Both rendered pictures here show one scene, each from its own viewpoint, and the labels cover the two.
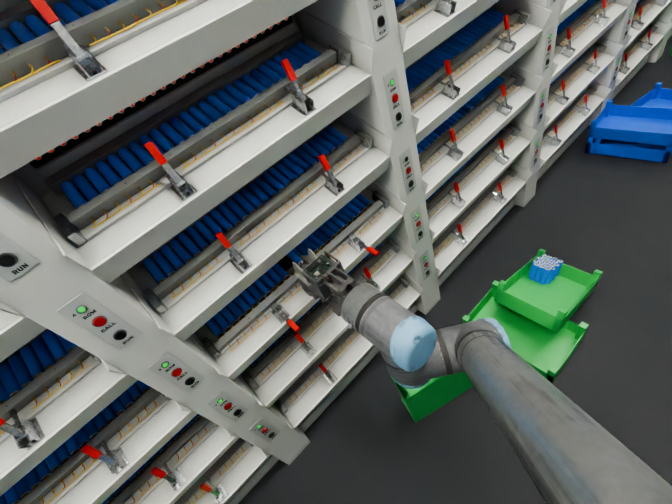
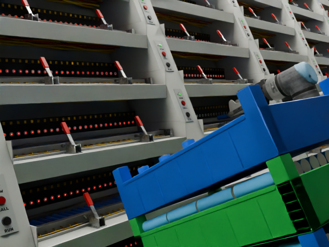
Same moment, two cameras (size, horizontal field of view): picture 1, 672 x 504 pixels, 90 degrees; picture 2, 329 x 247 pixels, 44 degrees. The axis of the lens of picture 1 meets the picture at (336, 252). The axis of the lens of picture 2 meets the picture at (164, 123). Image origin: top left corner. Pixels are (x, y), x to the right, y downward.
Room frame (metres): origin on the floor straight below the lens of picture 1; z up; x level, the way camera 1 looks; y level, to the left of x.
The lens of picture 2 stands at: (-0.77, 1.04, 0.30)
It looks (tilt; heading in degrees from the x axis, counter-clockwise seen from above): 12 degrees up; 334
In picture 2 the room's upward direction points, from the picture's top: 21 degrees counter-clockwise
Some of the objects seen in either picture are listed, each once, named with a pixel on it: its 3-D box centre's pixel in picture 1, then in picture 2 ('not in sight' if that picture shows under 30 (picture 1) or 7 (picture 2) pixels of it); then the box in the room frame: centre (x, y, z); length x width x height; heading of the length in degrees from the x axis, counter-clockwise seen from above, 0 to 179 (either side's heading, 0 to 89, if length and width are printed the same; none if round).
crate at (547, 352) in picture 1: (520, 327); not in sight; (0.48, -0.45, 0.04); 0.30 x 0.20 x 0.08; 24
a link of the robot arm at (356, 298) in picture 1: (361, 307); (275, 88); (0.40, 0.00, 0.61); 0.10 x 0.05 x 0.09; 115
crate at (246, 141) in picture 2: not in sight; (226, 152); (-0.26, 0.72, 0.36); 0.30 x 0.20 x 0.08; 17
